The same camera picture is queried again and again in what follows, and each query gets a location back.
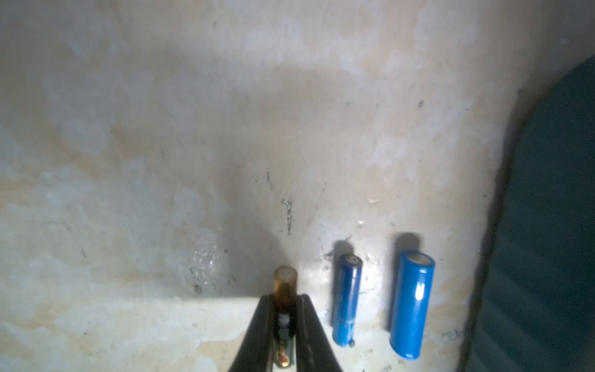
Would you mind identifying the teal plastic storage box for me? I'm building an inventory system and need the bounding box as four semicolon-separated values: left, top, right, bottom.
460;57;594;371

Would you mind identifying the blue battery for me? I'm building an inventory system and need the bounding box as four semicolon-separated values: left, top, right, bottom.
332;254;363;347
389;250;435;360

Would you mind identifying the black gold battery row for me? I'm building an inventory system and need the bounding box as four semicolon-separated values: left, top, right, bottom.
274;266;298;369

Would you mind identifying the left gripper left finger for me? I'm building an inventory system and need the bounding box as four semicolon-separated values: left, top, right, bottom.
229;294;276;372

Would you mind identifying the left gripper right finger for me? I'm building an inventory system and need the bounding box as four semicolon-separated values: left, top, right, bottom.
295;294;342;372

